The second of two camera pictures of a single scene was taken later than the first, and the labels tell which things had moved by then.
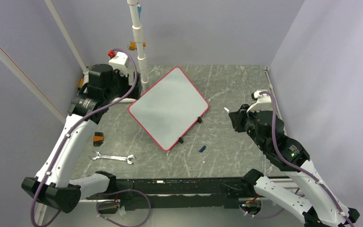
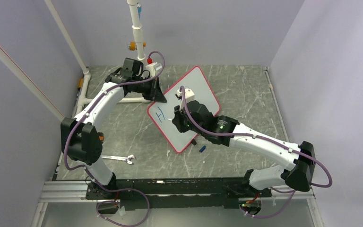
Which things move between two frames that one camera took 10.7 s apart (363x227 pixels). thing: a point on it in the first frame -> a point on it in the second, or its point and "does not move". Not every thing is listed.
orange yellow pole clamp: [132, 45] does not move
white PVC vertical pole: [138, 42] does not move
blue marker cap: [202, 149] does not move
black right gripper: [237, 117] -> [177, 119]
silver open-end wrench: [127, 159] does not move
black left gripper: [125, 79] -> [155, 93]
